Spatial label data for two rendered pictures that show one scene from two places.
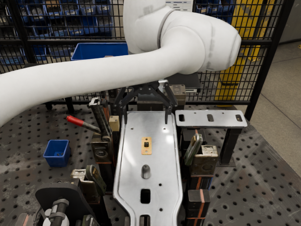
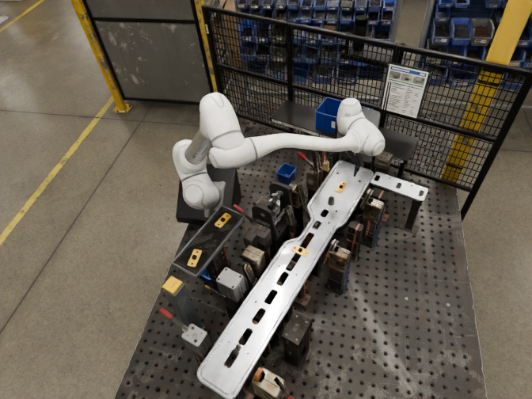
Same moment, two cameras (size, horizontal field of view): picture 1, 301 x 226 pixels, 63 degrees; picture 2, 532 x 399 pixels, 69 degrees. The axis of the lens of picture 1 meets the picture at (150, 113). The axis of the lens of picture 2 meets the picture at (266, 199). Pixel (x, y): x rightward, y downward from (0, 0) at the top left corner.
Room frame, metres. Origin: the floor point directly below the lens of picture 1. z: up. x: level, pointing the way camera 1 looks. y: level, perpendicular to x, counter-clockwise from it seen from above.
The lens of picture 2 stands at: (-0.76, -0.47, 2.55)
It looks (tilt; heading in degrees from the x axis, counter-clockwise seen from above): 49 degrees down; 36
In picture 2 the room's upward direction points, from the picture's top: 6 degrees counter-clockwise
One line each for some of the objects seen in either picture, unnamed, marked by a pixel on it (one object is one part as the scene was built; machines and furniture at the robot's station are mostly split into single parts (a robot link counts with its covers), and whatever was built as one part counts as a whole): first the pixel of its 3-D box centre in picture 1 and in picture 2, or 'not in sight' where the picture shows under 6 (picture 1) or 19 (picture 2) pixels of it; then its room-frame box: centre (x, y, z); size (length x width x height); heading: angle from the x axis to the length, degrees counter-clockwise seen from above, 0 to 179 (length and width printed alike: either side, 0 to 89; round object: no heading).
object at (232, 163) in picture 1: (229, 142); (413, 211); (0.75, -0.37, 0.84); 0.11 x 0.06 x 0.29; 90
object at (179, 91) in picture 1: (174, 119); (379, 178); (0.88, -0.12, 0.88); 0.08 x 0.08 x 0.36; 0
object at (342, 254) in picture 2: not in sight; (337, 270); (0.20, -0.16, 0.87); 0.12 x 0.09 x 0.35; 90
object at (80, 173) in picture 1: (91, 205); (294, 210); (0.43, 0.21, 0.88); 0.11 x 0.09 x 0.37; 90
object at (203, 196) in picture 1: (194, 216); (353, 242); (0.41, -0.16, 0.84); 0.11 x 0.08 x 0.29; 90
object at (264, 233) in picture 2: not in sight; (263, 252); (0.10, 0.21, 0.89); 0.13 x 0.11 x 0.38; 90
